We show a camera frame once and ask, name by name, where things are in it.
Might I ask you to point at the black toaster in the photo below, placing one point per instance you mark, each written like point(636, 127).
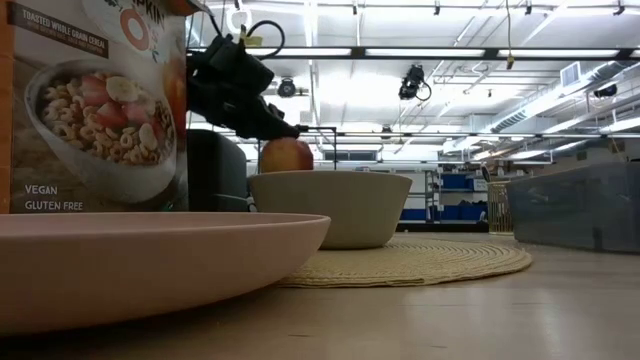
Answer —
point(215, 175)

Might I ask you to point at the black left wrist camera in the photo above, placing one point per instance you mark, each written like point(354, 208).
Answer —
point(240, 65)

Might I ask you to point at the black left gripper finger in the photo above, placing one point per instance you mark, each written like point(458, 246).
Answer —
point(275, 127)

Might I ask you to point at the small black ceiling camera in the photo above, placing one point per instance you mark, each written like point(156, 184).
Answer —
point(605, 91)

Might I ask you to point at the silver ventilation duct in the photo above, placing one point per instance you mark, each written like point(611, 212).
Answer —
point(540, 102)

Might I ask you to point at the round black ceiling camera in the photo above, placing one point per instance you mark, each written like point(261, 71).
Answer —
point(286, 88)

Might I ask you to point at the clear plastic storage bin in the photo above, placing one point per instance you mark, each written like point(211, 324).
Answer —
point(575, 210)

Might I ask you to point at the pink shallow plate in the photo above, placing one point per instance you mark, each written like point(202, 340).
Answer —
point(150, 270)

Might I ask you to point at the cereal box with bowl picture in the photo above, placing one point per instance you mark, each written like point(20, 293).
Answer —
point(75, 175)

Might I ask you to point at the round woven straw placemat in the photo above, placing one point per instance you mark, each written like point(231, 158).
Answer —
point(425, 262)

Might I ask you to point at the blue storage bin shelf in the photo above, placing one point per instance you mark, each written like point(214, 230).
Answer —
point(467, 212)

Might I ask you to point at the cream ceramic bowl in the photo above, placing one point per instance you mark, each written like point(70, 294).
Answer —
point(340, 210)

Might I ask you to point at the black overhead frame bar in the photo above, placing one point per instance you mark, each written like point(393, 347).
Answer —
point(491, 53)

